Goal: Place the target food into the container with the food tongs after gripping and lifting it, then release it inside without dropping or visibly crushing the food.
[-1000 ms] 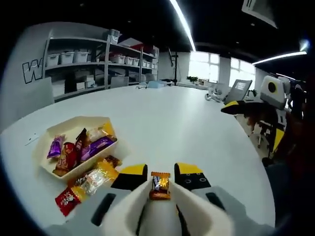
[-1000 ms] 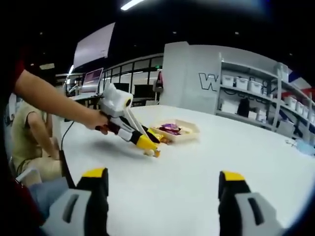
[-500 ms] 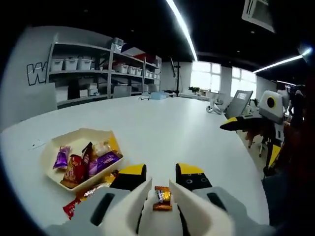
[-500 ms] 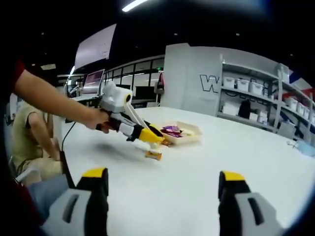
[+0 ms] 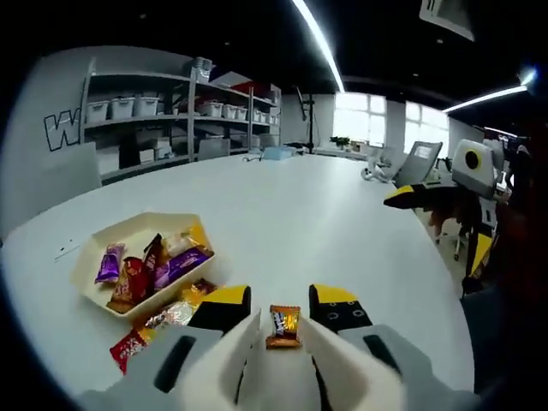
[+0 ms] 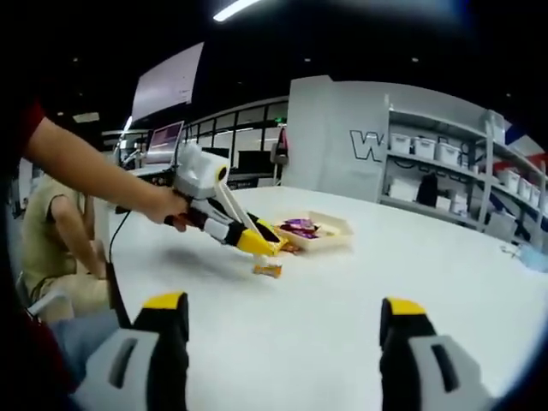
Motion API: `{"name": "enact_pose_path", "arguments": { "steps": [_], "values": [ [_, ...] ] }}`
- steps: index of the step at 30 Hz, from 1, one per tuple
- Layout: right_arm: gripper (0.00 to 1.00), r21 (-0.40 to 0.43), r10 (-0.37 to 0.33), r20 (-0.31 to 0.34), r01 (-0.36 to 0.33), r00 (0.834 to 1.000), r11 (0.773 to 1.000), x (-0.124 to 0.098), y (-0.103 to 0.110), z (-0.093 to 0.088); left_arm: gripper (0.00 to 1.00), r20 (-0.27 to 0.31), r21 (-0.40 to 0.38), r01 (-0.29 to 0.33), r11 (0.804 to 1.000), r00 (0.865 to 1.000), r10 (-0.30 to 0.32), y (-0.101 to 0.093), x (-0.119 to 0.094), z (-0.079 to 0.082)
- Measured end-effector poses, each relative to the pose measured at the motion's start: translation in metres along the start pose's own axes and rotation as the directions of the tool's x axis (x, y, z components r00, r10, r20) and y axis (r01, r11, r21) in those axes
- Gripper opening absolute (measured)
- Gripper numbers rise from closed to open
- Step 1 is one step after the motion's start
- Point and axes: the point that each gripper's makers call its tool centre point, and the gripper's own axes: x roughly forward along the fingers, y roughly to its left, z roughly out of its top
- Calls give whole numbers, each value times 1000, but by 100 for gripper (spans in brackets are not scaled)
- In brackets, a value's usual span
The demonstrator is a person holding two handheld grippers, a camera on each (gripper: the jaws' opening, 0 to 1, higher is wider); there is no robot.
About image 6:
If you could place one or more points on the grey metal shelf rack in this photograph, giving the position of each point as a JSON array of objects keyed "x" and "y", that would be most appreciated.
[{"x": 488, "y": 141}]

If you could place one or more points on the orange snack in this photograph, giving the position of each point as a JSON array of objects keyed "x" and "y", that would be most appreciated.
[{"x": 267, "y": 269}]

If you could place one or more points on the person's blue jeans leg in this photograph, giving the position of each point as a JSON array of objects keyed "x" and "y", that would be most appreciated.
[{"x": 81, "y": 342}]

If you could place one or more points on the ceiling light strip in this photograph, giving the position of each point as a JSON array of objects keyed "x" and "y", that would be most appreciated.
[{"x": 235, "y": 9}]

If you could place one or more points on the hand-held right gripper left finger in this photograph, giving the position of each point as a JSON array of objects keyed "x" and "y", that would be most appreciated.
[{"x": 162, "y": 351}]

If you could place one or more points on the lit computer monitor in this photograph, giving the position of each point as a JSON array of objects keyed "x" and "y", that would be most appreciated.
[{"x": 164, "y": 143}]

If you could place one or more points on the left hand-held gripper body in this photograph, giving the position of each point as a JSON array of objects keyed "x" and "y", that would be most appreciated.
[{"x": 199, "y": 175}]

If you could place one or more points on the light blue pouch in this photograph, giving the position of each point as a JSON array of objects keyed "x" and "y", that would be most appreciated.
[{"x": 533, "y": 260}]

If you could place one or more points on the row of white storage bins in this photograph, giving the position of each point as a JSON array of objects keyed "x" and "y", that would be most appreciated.
[{"x": 424, "y": 145}]

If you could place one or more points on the person's left hand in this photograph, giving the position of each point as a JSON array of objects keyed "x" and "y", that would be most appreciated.
[{"x": 171, "y": 210}]

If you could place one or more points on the hanging projection screen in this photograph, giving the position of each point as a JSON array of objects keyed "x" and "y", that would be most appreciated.
[{"x": 167, "y": 85}]

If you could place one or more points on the outlined letter wall sign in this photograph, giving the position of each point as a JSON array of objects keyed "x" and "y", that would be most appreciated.
[{"x": 366, "y": 146}]

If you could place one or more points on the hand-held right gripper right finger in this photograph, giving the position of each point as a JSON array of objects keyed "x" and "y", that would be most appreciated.
[{"x": 398, "y": 355}]

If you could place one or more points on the black bag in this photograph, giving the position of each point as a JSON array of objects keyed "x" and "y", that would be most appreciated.
[{"x": 428, "y": 190}]

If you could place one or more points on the red hanging bag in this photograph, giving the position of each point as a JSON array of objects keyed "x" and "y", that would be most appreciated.
[{"x": 282, "y": 145}]

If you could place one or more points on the cream hexagonal container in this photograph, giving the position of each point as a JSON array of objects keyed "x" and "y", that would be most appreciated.
[{"x": 329, "y": 242}]

